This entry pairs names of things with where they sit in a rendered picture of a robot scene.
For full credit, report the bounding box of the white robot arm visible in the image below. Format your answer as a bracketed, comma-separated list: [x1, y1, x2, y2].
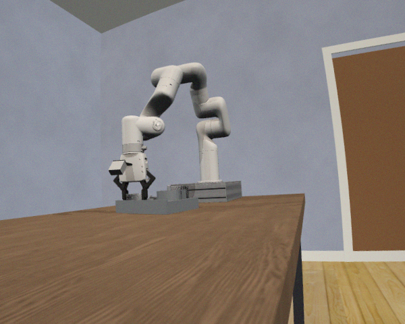
[121, 63, 231, 183]

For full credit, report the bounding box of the grey gear with yellow arrow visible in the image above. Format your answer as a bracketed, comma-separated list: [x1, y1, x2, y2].
[126, 194, 142, 200]

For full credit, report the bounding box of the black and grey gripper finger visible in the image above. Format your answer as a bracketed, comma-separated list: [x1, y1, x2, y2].
[113, 175, 129, 200]
[140, 170, 155, 200]

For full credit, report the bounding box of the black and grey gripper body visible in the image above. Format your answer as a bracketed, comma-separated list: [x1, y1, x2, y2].
[119, 152, 149, 182]

